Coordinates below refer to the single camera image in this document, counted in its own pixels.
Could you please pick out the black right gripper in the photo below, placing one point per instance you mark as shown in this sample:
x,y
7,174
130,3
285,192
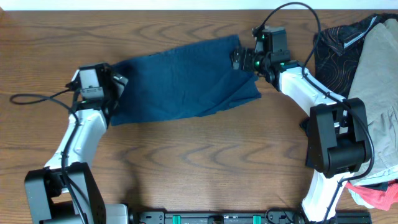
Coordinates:
x,y
246,64

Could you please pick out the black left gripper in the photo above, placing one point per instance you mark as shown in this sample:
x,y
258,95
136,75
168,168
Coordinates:
x,y
118,86

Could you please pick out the dark blue denim shorts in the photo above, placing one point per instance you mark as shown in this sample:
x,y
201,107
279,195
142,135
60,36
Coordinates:
x,y
190,81

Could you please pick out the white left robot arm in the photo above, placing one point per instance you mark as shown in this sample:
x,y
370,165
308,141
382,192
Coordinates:
x,y
64,190

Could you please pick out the black patterned garment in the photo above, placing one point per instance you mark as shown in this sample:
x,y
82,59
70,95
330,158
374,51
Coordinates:
x,y
339,50

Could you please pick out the beige khaki garment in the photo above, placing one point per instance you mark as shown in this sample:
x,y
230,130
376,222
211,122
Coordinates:
x,y
375,83

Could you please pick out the red white item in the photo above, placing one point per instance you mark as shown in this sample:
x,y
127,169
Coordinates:
x,y
370,198

